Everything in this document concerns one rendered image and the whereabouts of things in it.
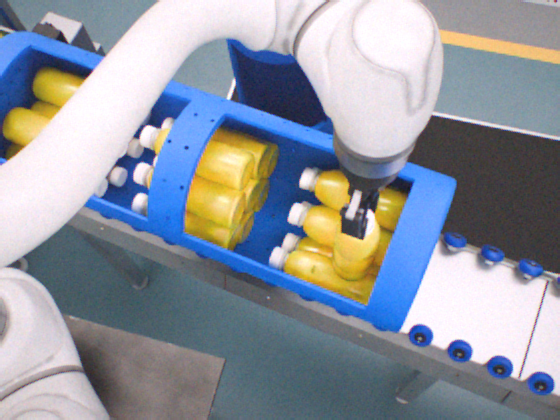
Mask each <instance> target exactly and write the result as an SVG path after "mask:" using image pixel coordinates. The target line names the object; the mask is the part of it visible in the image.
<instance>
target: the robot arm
mask: <svg viewBox="0 0 560 420"><path fill-rule="evenodd" d="M220 39H235V40H237V41H239V42H241V43H242V44H243V45H244V46H245V47H246V48H248V49H249V50H251V51H274V52H277V53H280V54H282V55H288V54H291V55H292V56H293V57H294V59H295V60H297V61H298V63H299V64H300V67H301V69H303V71H304V72H305V74H306V76H307V77H308V79H309V80H310V83H311V85H312V87H313V88H314V90H315V92H316V94H317V96H318V98H319V99H320V101H321V105H322V107H323V109H324V112H325V114H326V115H327V116H328V117H331V121H332V127H333V149H334V152H335V155H336V157H337V158H338V159H339V166H340V168H341V172H342V174H343V175H344V177H346V178H347V179H348V183H349V187H348V192H347V194H348V195H349V196H350V197H351V199H350V203H349V204H347V203H345V204H344V207H341V210H340V216H341V233H343V234H345V235H348V236H352V237H355V238H357V239H361V240H362V241H363V240H364V238H365V236H366V231H367V226H368V222H369V218H368V217H367V213H368V209H371V211H372V213H375V212H376V209H377V206H378V201H379V197H380V192H381V191H384V189H385V187H386V185H388V184H390V182H392V181H393V180H394V179H395V178H396V177H398V175H399V174H400V170H401V168H403V167H404V166H406V165H407V163H406V162H407V159H408V158H409V154H410V153H411V151H412V150H413V148H414V146H415V143H416V141H417V139H418V135H419V134H420V133H421V131H422V130H423V129H424V128H425V127H426V125H427V121H428V120H429V119H430V117H431V114H432V112H433V110H434V108H435V102H436V100H437V96H438V93H439V90H440V84H441V80H442V74H443V62H442V61H443V52H442V42H441V35H440V31H439V28H438V26H437V24H436V22H435V19H434V18H433V17H432V15H431V12H430V11H429V10H427V8H426V7H425V6H423V5H422V3H421V2H419V1H416V0H159V1H158V2H157V3H156V4H155V5H154V6H153V7H152V8H150V9H148V11H147V12H146V13H145V14H144V15H143V16H142V17H141V18H139V19H138V21H137V22H136V23H135V24H134V25H133V26H132V28H130V29H129V30H128V32H127V33H126V35H125V36H124V37H122V38H121V39H120V40H119V43H118V44H117V45H116V46H114V47H113V49H112V50H111V51H110V52H109V54H108V56H106V57H105V58H104V59H103V60H102V61H101V63H100V65H98V66H97V67H96V69H95V70H94V71H93V72H92V73H91V75H90V76H89V77H88V78H87V79H86V80H85V82H84V83H83V84H81V86H80V87H79V89H78V90H77V91H76V92H75V93H74V94H73V95H72V97H71V98H70V99H69V100H68V102H67V103H65V104H64V105H63V107H62V109H61V110H60V111H59V112H58V113H56V115H55V116H54V118H53V119H52V120H51V121H50V122H49V123H48V124H47V125H46V127H45V128H44V129H43V131H42V132H40V133H39V134H38V135H37V137H36V138H35V139H34V140H33V141H31V142H30V143H29V144H28V145H27V146H26V147H25V148H24V149H23V150H21V151H20V152H19V153H18V154H17V155H16V156H14V157H13V158H12V159H11V160H8V161H7V162H5V163H4V164H3V165H2V166H0V420H117V419H115V418H113V417H110V416H109V414H108V413H107V412H106V410H105V407H104V406H103V405H102V403H101V401H100V400H99V398H98V397H97V395H96V392H95V390H94V388H92V386H91V384H90V382H89V380H88V379H87V378H86V373H85V371H84V369H83V367H82V364H81V362H80V358H79V355H78V353H77V351H76V348H75V344H74V341H73V339H72V336H71V335H70V333H69V330H68V328H67V326H66V325H65V321H64V319H63V317H62V315H61V313H60V312H59V310H58V308H57V307H56V303H55V301H54V299H53V298H52V297H51V295H50V294H49V292H48V291H47V289H46V288H45V287H44V286H43V285H42V284H41V283H40V282H38V280H37V279H34V278H33V277H31V276H30V275H29V274H27V273H25V272H23V271H21V270H19V269H13V268H5V266H7V265H9V264H11V263H12V262H13V261H15V260H18V259H20V258H21V257H22V256H23V255H25V254H26V253H28V252H30V251H32V250H33V249H34V248H36V247H37V246H38V245H39V244H41V243H43V242H45V240H46V239H48V238H49V237H50V236H51V235H53V234H54V233H55V232H57V231H58V230H59V229H60V228H61V227H62V225H65V224H66V223H67V222H68V221H69V220H70V218H71V217H72V216H74V215H75V214H76V213H77V212H78V211H79V209H80V208H81V207H82V206H84V205H85V203H86V202H87V200H88V199H89V197H91V196H92V195H93V194H94V192H95V191H96V189H97V187H99V186H100V184H101V183H102V182H103V180H104V179H105V177H106V176H107V174H108V173H109V171H110V170H111V168H113V166H114V164H115V162H116V161H117V159H118V158H119V157H120V156H121V154H122V153H123V151H124V148H126V146H127V145H128V143H129V142H130V140H131V139H132V138H133V135H134V134H135V132H136V131H137V129H139V127H140V126H141V124H142V123H143V120H144V119H145V118H146V116H147V115H148V113H149V112H150V110H151V109H152V108H153V105H154V104H155V102H156V101H157V100H158V99H159V97H160V96H161V94H162V93H163V90H164V89H165V88H166V86H167V85H168V83H169V82H170V80H172V78H173V75H174V74H175V72H176V71H177V70H178V69H179V67H180V66H181V65H182V63H183V61H185V59H186V58H187V57H188V56H189V55H190V54H191V53H192V52H193V51H194V50H196V49H197V48H199V47H200V46H202V45H203V44H205V43H208V42H212V41H215V40H220ZM379 189H380V190H381V191H380V190H379Z"/></svg>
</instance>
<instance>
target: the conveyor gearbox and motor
mask: <svg viewBox="0 0 560 420"><path fill-rule="evenodd" d="M45 22H47V23H52V25H53V26H54V27H56V28H57V29H59V30H61V31H62V32H63V33H64V35H65V37H66V40H67V41H68V42H69V44H70V45H71V46H74V47H76V48H81V49H83V50H86V51H89V52H92V53H94V54H97V55H99V56H104V57H106V54H105V52H104V50H103V48H102V47H101V45H100V44H98V43H95V42H92V39H91V38H90V36H89V34H88V32H87V30H86V29H85V27H84V24H83V22H76V21H74V20H72V19H69V18H67V17H64V16H61V15H59V14H55V13H48V14H47V15H46V16H45V17H44V19H43V20H42V22H41V24H45Z"/></svg>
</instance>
